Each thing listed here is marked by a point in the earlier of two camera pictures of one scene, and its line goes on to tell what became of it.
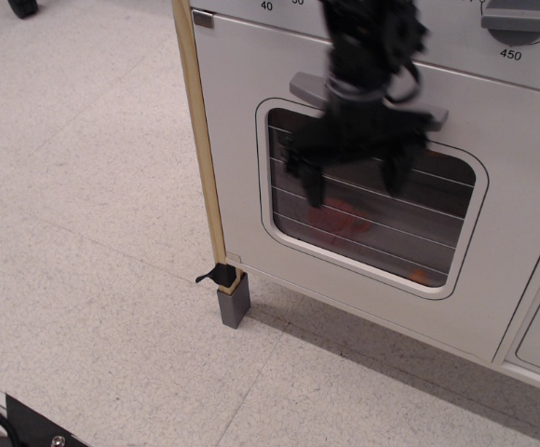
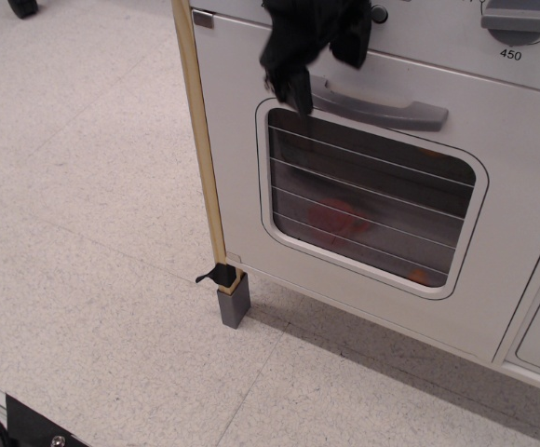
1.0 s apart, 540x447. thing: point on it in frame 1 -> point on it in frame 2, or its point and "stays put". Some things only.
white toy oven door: (451, 257) stays put
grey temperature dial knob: (519, 22) stays put
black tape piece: (222, 274) stays put
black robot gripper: (361, 123) -> (302, 31)
